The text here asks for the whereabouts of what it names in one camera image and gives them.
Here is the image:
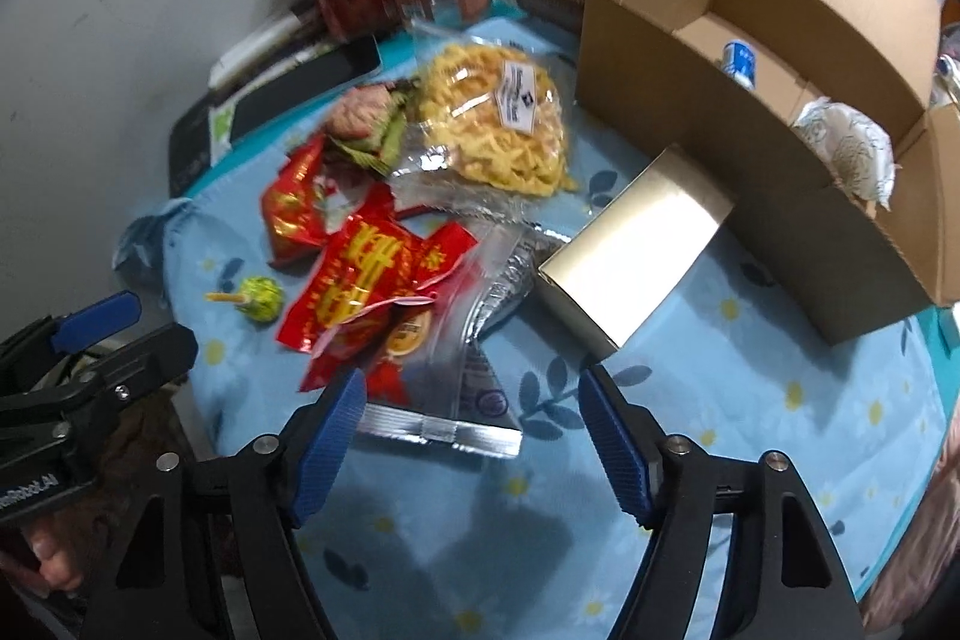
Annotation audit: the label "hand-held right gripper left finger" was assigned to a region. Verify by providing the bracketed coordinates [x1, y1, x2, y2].
[79, 368, 368, 640]

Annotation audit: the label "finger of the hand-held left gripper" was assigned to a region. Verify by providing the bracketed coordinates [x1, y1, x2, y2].
[0, 292, 143, 380]
[45, 322, 200, 417]

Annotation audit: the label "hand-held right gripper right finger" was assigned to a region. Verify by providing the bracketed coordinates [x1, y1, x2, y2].
[576, 367, 861, 640]

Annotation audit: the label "green lollipop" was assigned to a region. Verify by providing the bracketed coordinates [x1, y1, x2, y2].
[205, 276, 285, 327]

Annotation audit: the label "clear packet with silver edge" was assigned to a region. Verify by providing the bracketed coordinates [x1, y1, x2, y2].
[356, 310, 524, 459]

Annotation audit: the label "red gold candy packet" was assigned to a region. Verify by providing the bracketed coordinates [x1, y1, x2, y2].
[259, 132, 338, 268]
[276, 209, 481, 356]

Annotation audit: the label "silver foil packet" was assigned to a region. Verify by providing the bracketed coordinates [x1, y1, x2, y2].
[450, 218, 575, 350]

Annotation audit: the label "brown cardboard box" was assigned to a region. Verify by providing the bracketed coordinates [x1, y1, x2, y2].
[568, 0, 960, 346]

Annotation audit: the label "clear bag of yellow noodle snacks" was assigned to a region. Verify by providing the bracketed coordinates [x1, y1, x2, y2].
[386, 19, 580, 223]

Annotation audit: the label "person's left hand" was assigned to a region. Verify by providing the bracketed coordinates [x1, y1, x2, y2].
[0, 523, 85, 596]

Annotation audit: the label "orange red round-logo packet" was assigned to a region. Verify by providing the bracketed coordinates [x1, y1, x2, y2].
[300, 304, 440, 407]

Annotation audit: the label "blue floral tablecloth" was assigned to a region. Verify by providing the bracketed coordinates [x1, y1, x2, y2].
[112, 14, 960, 605]

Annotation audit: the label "black box green label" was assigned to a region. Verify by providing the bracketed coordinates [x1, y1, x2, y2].
[168, 98, 242, 200]

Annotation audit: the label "small gold paper box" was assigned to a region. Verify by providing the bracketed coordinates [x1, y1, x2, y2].
[537, 143, 736, 363]

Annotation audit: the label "black flat box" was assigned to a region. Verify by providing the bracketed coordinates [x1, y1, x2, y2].
[231, 35, 385, 144]

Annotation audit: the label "pink green snack packet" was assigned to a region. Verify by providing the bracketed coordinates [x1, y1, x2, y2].
[325, 83, 411, 175]

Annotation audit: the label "white patterned bag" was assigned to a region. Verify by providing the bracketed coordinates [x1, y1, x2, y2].
[793, 95, 899, 211]

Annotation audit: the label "blue white tube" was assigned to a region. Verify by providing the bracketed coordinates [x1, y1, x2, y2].
[721, 38, 760, 88]

